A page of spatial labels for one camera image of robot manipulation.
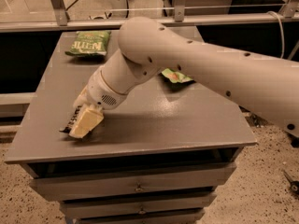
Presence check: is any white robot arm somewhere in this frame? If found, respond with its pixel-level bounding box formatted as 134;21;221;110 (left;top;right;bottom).
74;17;299;137

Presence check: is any green popcorn snack bag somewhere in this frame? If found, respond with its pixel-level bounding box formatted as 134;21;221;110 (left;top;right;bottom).
162;68;192;83

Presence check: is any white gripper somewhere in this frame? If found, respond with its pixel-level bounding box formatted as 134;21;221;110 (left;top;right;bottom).
69;68;127;138

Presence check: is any grey drawer cabinet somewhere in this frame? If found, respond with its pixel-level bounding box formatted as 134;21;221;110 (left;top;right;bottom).
6;32;255;224

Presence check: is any black rxbar chocolate bar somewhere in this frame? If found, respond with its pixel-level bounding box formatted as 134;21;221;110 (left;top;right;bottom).
60;105;81;133

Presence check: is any white cable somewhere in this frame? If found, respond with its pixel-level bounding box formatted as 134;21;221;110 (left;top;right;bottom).
266;10;286;60

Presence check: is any green kettle chips bag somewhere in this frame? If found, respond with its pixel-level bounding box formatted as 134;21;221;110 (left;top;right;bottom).
65;31;111;57

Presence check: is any black tool on floor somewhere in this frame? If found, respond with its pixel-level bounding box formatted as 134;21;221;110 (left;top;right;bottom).
283;170;299;194

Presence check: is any metal railing frame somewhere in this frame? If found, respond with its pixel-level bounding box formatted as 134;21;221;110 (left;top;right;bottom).
0;0;299;33

